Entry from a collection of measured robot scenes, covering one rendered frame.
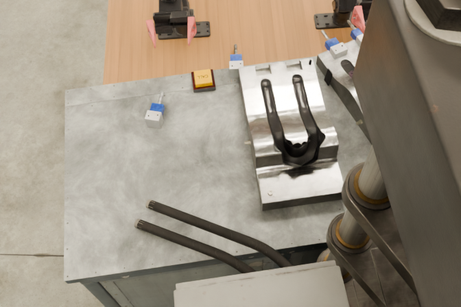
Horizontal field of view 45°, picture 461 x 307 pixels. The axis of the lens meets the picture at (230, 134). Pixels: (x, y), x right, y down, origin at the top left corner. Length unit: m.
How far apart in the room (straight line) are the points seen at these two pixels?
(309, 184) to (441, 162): 1.23
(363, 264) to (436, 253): 0.64
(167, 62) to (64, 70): 1.20
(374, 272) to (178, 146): 0.90
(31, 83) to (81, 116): 1.22
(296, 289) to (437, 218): 0.48
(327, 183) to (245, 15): 0.79
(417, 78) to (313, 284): 0.54
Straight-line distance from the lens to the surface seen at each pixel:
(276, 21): 2.20
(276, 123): 1.82
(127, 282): 1.98
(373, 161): 0.91
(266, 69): 1.97
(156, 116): 1.91
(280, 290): 1.02
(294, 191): 1.75
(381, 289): 1.24
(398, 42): 0.62
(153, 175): 1.86
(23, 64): 3.32
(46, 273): 2.71
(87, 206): 1.87
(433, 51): 0.60
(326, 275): 1.04
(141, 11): 2.28
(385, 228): 1.01
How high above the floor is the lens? 2.46
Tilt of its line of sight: 60 degrees down
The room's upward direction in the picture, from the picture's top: 4 degrees counter-clockwise
